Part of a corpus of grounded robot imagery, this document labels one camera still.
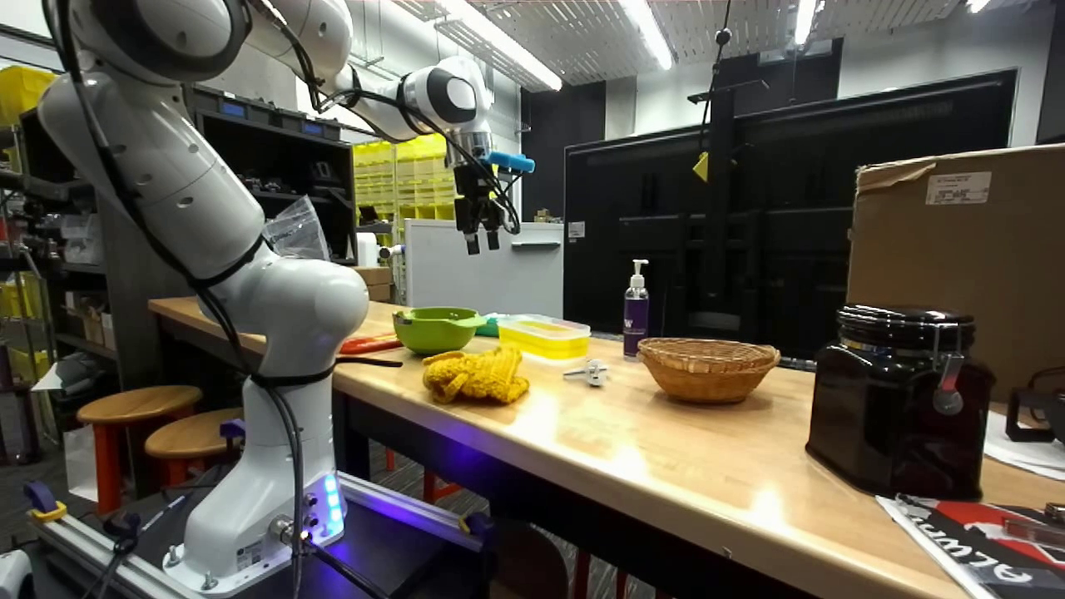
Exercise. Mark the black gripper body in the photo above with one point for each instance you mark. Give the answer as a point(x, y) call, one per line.
point(483, 196)

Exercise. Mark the yellow cloth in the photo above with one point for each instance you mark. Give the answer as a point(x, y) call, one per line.
point(477, 377)

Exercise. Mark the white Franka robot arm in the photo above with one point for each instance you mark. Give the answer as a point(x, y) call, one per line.
point(277, 311)

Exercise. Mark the yellow shelf bins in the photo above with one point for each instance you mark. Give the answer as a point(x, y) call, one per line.
point(402, 185)

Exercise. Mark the green wipes packet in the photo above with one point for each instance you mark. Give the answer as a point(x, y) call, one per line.
point(486, 322)

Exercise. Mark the green bowl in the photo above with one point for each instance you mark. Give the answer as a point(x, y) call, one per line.
point(433, 335)

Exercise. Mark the small cardboard box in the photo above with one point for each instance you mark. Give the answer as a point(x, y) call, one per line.
point(373, 282)

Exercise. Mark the yellow plastic container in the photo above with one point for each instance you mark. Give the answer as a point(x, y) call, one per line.
point(548, 338)

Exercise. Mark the thin black stick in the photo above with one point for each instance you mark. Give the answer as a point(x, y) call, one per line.
point(370, 360)

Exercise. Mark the purple soap pump bottle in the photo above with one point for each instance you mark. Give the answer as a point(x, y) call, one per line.
point(636, 316)

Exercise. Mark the small metal object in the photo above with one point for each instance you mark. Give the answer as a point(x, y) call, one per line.
point(586, 372)

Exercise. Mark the clear plastic bag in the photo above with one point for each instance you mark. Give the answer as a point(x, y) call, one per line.
point(299, 229)

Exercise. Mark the dark shelf unit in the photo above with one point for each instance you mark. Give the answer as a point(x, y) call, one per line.
point(277, 155)

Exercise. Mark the yellow tag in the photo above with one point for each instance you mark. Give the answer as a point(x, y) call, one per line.
point(701, 168)

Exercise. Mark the black stand pole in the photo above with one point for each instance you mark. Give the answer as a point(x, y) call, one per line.
point(721, 220)

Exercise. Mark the wicker basket bowl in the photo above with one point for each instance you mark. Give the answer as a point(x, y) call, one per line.
point(707, 369)

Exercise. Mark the low wooden stool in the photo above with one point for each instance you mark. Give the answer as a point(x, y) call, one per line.
point(193, 433)

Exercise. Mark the tall wooden stool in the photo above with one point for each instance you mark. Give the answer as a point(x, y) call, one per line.
point(135, 402)

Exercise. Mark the black glass jar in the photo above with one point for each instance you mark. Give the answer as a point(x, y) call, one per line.
point(896, 410)

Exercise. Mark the large cardboard box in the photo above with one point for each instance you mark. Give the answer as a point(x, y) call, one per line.
point(953, 267)

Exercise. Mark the yellow storage bin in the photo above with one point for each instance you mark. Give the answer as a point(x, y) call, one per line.
point(18, 89)

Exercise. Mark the black red magazine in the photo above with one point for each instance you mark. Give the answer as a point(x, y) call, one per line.
point(977, 550)

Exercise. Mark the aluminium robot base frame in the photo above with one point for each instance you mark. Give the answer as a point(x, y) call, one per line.
point(386, 543)

